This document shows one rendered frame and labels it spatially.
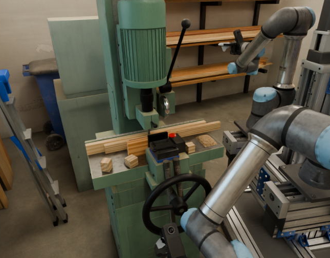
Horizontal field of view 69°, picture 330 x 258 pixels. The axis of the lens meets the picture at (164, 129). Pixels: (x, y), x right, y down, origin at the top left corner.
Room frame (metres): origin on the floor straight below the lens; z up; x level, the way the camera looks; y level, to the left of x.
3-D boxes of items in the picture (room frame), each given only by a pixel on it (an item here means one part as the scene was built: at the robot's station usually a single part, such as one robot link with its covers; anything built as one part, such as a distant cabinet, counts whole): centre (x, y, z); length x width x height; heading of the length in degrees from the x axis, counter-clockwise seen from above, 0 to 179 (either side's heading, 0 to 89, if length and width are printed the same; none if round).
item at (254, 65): (1.59, -0.57, 1.12); 0.11 x 0.08 x 0.11; 113
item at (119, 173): (0.90, 0.02, 0.87); 0.61 x 0.30 x 0.06; 111
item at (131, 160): (0.83, 0.14, 0.92); 0.04 x 0.04 x 0.03; 46
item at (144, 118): (1.02, 0.08, 1.03); 0.14 x 0.07 x 0.09; 21
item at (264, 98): (1.31, -0.58, 0.98); 0.13 x 0.12 x 0.14; 113
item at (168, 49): (1.25, 0.01, 1.23); 0.09 x 0.08 x 0.15; 21
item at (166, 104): (1.16, 0.00, 1.02); 0.12 x 0.03 x 0.12; 21
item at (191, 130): (1.03, -0.01, 0.92); 0.60 x 0.02 x 0.04; 111
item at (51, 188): (1.40, 0.94, 0.58); 0.27 x 0.25 x 1.16; 114
